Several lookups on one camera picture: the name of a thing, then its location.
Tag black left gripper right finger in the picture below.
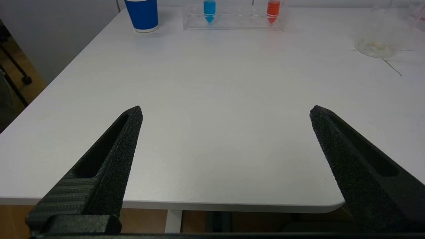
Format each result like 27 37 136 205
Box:
309 105 425 233

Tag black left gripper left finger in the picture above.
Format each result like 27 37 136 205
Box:
25 106 143 234

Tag clear glass beaker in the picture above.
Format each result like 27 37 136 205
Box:
355 0 412 59

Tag clear acrylic test tube rack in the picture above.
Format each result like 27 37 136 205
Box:
182 0 287 31
407 0 425 32

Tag test tube with blue pigment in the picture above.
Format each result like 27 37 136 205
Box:
203 0 216 24

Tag test tube with red pigment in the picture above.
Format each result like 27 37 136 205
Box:
267 0 281 25

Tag white table leg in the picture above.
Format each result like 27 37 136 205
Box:
164 210 183 233

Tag black metal stand legs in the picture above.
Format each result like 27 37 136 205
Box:
0 43 33 107

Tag blue white paper cup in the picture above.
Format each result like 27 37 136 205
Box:
124 0 159 33

